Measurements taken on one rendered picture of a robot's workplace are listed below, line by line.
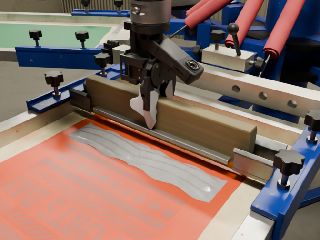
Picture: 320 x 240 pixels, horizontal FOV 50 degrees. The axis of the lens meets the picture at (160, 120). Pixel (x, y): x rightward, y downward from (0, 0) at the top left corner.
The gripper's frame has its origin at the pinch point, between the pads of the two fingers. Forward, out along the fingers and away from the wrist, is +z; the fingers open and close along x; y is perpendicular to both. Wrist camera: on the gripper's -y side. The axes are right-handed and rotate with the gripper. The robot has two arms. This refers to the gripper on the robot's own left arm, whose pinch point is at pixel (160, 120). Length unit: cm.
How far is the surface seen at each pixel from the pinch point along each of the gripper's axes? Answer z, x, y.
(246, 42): -4.0, -49.1, 3.0
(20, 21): 5, -46, 119
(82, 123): 5.3, 4.6, 19.5
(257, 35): -1, -69, 7
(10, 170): 5.3, 25.3, 17.0
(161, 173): 4.7, 9.4, -7.2
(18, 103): 101, -91, 223
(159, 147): 5.3, 1.9, -1.4
